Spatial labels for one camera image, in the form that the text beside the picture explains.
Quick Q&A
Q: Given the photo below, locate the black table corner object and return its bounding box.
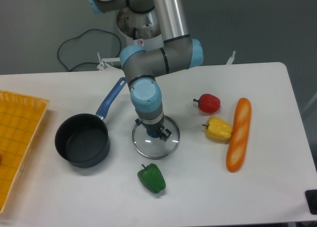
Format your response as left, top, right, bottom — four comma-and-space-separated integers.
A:
305, 189, 317, 215

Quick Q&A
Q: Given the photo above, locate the white table bracket right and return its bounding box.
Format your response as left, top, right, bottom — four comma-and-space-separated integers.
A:
226, 51, 236, 65

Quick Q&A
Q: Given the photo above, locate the green toy bell pepper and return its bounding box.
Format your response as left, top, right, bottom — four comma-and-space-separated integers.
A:
137, 163, 166, 194

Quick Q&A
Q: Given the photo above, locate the orange toy baguette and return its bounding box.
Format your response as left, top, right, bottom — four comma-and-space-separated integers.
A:
226, 98, 252, 172

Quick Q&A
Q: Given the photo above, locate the yellow toy bell pepper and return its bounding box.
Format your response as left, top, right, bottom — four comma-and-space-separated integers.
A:
203, 116, 233, 141

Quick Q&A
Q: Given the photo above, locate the red toy bell pepper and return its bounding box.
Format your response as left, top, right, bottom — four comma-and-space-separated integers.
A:
193, 94, 221, 114

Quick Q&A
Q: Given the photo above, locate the glass lid with blue knob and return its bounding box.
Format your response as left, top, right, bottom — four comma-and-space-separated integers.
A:
132, 115, 180, 160

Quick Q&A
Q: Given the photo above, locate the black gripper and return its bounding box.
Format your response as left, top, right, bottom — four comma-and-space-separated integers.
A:
135, 111, 172, 141

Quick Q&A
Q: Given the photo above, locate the black saucepan with blue handle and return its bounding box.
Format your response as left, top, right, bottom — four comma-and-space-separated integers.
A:
54, 77, 126, 168

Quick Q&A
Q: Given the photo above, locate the yellow woven basket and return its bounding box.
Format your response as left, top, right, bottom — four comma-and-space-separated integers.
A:
0, 90, 50, 213

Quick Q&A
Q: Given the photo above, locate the black cable on floor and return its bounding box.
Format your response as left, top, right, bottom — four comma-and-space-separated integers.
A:
57, 28, 123, 72

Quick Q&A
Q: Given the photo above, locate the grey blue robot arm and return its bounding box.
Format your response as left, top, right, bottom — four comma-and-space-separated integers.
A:
89, 0, 204, 140

